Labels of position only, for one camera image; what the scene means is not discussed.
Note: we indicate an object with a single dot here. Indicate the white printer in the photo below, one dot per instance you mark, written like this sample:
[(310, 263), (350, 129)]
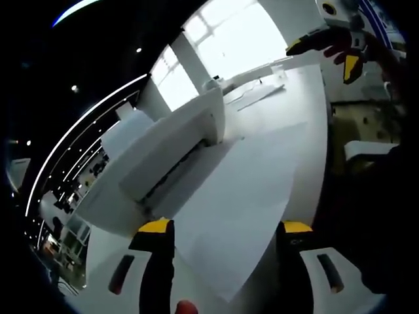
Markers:
[(157, 157)]

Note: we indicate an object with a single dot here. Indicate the curved stack of blank paper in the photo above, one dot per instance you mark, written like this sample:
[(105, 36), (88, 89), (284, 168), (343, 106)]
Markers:
[(127, 137)]

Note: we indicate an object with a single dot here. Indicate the person's left hand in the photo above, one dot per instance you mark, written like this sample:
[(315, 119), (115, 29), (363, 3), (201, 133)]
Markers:
[(187, 308)]

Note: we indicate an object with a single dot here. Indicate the person's dark upper body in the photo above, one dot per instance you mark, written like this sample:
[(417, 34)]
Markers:
[(376, 212)]

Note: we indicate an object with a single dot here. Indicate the small boxy desktop device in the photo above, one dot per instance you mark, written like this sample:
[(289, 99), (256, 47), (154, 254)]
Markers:
[(212, 82)]

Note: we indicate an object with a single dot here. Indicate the long curved ceiling light strip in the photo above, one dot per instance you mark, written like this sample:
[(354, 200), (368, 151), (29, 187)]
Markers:
[(82, 124)]

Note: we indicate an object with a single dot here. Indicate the window with blinds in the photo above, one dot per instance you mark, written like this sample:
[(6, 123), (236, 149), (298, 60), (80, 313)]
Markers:
[(173, 78)]

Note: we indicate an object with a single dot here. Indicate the person's right hand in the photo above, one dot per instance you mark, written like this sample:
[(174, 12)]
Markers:
[(342, 50)]

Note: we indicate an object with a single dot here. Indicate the straight ceiling light strip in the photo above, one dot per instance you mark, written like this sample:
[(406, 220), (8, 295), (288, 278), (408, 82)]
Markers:
[(73, 10)]

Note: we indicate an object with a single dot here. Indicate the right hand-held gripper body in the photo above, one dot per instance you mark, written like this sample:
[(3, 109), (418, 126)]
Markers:
[(340, 16)]

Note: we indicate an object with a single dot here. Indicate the large bright window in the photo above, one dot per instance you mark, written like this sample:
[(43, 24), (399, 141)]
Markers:
[(235, 36)]

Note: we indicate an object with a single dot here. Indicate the white paper sheet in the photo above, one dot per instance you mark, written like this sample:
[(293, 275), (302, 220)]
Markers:
[(235, 202)]

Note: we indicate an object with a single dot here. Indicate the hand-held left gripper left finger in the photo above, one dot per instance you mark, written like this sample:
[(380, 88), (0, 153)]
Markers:
[(154, 261)]

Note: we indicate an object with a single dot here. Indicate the wall poster with blue stripes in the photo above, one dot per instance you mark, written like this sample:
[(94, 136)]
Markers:
[(373, 10)]

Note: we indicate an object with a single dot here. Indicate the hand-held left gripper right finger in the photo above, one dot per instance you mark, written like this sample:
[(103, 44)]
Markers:
[(327, 278)]

